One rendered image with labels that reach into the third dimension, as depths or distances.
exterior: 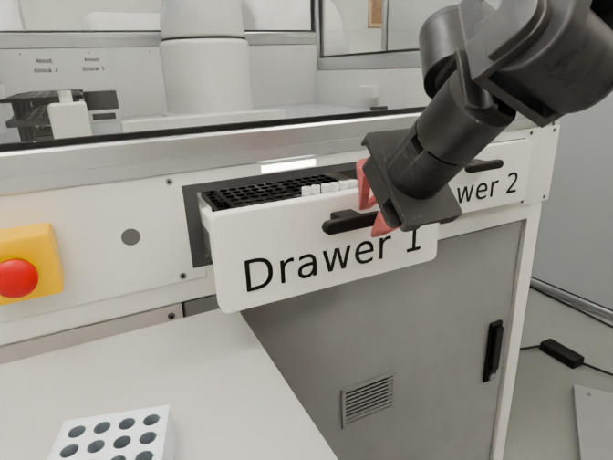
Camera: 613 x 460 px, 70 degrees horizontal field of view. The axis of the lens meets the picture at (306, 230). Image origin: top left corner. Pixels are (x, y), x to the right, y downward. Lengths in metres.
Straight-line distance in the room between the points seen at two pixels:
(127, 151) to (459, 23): 0.37
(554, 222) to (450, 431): 1.42
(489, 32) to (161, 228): 0.42
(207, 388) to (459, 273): 0.56
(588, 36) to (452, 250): 0.58
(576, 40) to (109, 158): 0.45
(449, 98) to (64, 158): 0.40
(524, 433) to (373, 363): 0.84
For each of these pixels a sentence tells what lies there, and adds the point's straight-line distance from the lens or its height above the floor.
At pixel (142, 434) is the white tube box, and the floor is 0.80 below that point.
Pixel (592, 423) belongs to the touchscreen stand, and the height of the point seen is 0.03.
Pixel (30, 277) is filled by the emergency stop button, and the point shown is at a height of 0.88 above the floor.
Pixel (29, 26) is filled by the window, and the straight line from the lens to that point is 0.57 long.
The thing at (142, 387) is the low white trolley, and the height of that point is 0.76.
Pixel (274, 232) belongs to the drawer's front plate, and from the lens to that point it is 0.47.
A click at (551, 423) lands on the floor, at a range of 1.67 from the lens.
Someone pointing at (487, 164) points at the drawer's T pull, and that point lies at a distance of 0.75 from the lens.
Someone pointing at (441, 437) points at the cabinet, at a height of 0.28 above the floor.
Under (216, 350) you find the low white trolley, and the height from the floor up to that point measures 0.76.
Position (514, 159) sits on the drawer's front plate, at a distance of 0.86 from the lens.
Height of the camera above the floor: 1.06
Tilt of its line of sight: 20 degrees down
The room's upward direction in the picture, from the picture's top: 2 degrees counter-clockwise
